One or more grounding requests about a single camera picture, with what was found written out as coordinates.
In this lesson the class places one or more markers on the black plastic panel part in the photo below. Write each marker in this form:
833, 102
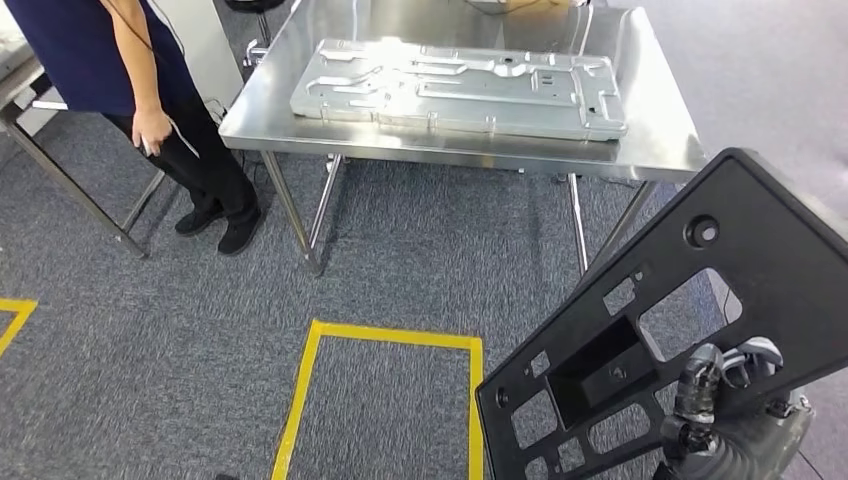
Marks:
782, 212

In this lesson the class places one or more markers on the person's forearm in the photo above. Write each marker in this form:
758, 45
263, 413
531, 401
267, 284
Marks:
134, 60

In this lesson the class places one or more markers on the steel frame table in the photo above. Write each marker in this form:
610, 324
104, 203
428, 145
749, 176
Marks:
16, 83

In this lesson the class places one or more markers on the person's hand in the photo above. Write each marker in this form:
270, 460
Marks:
152, 129

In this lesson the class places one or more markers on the person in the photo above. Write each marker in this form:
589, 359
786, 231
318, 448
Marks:
66, 53

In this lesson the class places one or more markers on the stamped metal panel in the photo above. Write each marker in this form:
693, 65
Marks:
464, 99

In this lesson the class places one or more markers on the yellow floor tape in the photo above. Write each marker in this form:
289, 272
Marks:
391, 334
16, 306

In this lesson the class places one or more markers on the steel workbench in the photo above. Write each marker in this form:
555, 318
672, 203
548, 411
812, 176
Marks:
652, 132

